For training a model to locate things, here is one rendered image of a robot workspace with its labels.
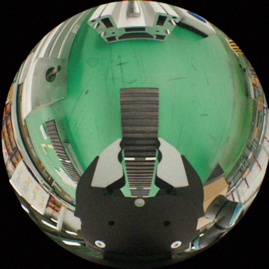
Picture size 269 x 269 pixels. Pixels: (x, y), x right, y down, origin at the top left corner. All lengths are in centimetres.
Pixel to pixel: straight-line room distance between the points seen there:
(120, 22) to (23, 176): 304
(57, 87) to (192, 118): 25
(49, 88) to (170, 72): 20
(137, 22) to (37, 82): 16
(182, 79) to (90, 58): 16
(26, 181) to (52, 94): 295
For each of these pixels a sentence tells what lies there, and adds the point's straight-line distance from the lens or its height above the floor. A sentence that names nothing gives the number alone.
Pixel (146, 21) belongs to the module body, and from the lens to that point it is 16.
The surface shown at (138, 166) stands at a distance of 16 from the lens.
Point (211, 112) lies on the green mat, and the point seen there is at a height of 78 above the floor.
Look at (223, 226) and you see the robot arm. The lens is 47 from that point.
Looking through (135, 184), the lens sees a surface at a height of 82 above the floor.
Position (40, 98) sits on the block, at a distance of 16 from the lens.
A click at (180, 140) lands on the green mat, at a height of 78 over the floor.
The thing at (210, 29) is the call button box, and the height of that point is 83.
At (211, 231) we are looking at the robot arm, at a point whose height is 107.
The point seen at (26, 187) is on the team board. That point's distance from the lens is 312.
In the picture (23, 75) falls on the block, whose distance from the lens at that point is 39.
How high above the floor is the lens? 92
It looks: 63 degrees down
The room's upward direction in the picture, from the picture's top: 176 degrees counter-clockwise
